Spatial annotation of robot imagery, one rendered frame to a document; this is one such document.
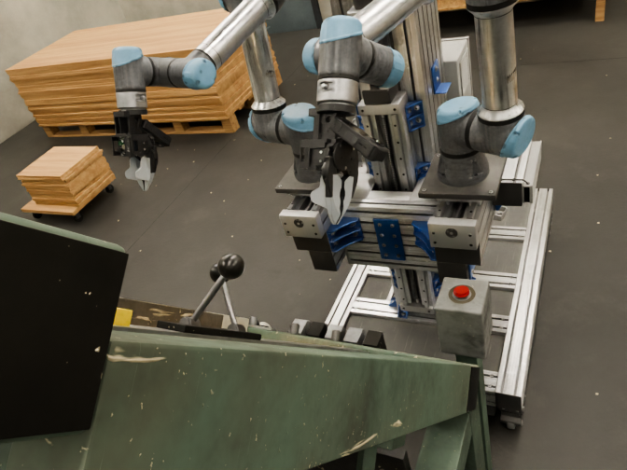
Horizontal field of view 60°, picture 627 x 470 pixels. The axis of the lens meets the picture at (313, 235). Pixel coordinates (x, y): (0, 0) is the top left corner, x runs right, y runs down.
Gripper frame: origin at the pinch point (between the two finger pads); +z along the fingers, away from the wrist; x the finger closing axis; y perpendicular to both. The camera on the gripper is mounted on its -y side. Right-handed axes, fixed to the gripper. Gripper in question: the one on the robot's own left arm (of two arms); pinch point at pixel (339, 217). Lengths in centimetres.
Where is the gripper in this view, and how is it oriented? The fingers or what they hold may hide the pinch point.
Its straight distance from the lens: 98.2
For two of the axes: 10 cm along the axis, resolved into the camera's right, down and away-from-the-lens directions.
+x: -6.4, 0.1, -7.7
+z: -0.6, 10.0, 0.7
